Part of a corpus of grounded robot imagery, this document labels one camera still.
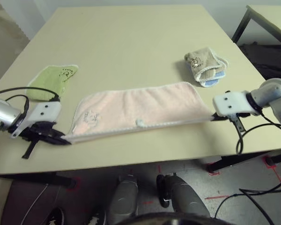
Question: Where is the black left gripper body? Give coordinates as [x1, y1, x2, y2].
[18, 120, 61, 160]

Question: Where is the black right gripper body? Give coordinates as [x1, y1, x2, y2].
[226, 112, 251, 135]

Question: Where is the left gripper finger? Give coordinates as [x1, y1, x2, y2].
[48, 129, 67, 139]
[46, 137, 73, 146]

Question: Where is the pink towel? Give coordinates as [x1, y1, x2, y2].
[65, 81, 215, 144]

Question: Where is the blue folded towel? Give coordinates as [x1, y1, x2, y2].
[200, 71, 225, 88]

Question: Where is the green folded towel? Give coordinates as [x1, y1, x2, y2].
[25, 64, 79, 101]

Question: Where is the beige folded towel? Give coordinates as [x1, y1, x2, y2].
[184, 46, 228, 83]

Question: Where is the black table foot bar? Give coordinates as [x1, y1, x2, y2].
[206, 150, 281, 172]
[0, 172, 77, 188]

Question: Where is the red floor tape corner mark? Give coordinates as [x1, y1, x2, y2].
[205, 162, 220, 176]
[261, 155, 281, 183]
[66, 176, 82, 192]

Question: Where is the black shoe white print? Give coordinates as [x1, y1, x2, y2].
[88, 210, 106, 225]
[46, 206, 65, 225]

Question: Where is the grey right robot leg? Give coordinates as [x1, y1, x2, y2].
[155, 173, 210, 218]

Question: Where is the beige curtain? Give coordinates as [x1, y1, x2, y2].
[0, 0, 30, 87]

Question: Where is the dark robot torso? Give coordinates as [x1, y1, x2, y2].
[131, 212, 225, 225]

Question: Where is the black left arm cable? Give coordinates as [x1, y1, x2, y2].
[0, 87, 61, 118]

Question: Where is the thin white floor cable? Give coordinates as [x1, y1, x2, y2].
[25, 184, 49, 218]

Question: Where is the beige side table black frame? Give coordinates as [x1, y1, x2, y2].
[231, 4, 281, 47]

